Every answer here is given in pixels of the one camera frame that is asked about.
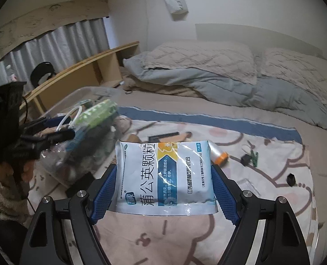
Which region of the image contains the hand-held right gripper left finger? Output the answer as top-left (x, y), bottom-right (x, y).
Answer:
top-left (24, 163), bottom-right (118, 265)

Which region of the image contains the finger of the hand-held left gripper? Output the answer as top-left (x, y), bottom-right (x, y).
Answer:
top-left (23, 117), bottom-right (71, 134)
top-left (28, 129), bottom-right (76, 151)

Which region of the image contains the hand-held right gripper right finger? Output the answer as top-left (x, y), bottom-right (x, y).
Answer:
top-left (211, 164), bottom-right (310, 265)

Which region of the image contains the clear plastic storage bin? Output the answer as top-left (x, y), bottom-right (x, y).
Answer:
top-left (32, 85), bottom-right (125, 188)

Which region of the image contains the blue white medicine packet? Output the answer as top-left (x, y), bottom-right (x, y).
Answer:
top-left (115, 139), bottom-right (218, 216)

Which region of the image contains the person's left forearm fuzzy sleeve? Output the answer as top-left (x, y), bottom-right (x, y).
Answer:
top-left (0, 168), bottom-right (29, 224)

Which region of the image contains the person's left hand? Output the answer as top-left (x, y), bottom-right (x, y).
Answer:
top-left (0, 159), bottom-right (36, 198)

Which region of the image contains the printed cartoon blanket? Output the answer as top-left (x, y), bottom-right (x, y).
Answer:
top-left (26, 106), bottom-right (318, 265)

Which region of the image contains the wooden bedside shelf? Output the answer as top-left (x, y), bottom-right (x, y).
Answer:
top-left (0, 41), bottom-right (140, 144)

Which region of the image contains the green tissue pack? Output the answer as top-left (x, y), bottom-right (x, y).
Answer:
top-left (75, 99), bottom-right (118, 129)

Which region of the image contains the green black clip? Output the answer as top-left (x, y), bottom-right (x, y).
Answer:
top-left (241, 141), bottom-right (260, 167)

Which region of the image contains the white bottle orange cap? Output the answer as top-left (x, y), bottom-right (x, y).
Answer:
top-left (208, 141), bottom-right (229, 166)

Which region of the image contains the clear water bottle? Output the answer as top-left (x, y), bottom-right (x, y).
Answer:
top-left (6, 65), bottom-right (18, 83)

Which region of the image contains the black cap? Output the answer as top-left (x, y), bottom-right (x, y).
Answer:
top-left (30, 61), bottom-right (58, 87)

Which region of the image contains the twine on cardboard tube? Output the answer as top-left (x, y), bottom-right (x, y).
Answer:
top-left (125, 134), bottom-right (143, 144)

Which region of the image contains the grey curtain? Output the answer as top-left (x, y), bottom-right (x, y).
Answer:
top-left (0, 17), bottom-right (110, 133)

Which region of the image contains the black box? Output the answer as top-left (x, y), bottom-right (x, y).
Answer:
top-left (147, 131), bottom-right (179, 142)

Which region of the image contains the beige bed sheet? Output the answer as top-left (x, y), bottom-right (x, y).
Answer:
top-left (117, 85), bottom-right (327, 243)

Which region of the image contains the beige printed valance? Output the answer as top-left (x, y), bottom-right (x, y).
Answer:
top-left (0, 0), bottom-right (110, 68)

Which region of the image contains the grey duvet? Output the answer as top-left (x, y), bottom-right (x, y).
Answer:
top-left (123, 57), bottom-right (327, 134)

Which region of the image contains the person's dark clothing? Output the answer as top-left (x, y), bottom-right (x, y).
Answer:
top-left (0, 212), bottom-right (29, 265)

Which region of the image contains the white cable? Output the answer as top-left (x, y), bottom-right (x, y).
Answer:
top-left (56, 106), bottom-right (84, 133)

